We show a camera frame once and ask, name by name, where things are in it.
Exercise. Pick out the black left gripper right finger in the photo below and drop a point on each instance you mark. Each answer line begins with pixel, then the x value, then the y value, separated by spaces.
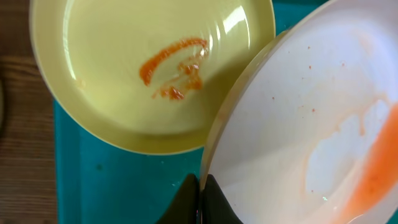
pixel 215 209

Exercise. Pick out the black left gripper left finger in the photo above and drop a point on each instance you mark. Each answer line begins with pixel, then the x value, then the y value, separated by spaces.
pixel 183 208

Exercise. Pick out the white plate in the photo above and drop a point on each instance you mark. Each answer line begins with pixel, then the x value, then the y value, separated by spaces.
pixel 308 133

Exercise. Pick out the yellow plate with sauce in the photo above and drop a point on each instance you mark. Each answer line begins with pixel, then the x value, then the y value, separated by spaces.
pixel 147 76

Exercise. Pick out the teal plastic tray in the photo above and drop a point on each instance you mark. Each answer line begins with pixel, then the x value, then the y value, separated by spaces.
pixel 101 183

